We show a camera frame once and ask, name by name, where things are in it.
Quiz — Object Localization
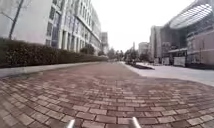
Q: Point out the row of distant trees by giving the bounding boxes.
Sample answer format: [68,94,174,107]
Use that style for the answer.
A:
[79,43,153,64]

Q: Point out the bare tree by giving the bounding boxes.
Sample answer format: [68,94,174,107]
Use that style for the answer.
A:
[0,0,32,41]

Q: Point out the dark planting bed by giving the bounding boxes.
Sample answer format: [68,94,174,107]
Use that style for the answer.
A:
[128,62,156,71]

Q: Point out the large grey-white building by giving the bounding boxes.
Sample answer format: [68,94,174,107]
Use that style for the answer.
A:
[0,0,103,56]

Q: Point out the red brick path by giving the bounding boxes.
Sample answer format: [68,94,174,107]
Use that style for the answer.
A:
[0,61,214,128]

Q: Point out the glass-roofed building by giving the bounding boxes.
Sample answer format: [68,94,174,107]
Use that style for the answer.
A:
[149,0,214,70]

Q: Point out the robot's own part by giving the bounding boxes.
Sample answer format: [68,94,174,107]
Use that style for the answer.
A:
[65,118,76,128]
[129,116,142,128]

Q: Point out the grey paved plaza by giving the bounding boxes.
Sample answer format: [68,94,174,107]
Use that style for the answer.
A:
[122,61,214,89]

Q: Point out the distant tall buildings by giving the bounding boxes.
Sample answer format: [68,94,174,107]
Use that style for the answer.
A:
[100,31,151,57]

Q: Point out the dark green hedge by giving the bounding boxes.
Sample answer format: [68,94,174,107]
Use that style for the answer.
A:
[0,36,109,70]

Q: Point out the grey stone kerb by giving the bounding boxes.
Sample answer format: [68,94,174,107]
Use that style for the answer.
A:
[0,60,106,79]

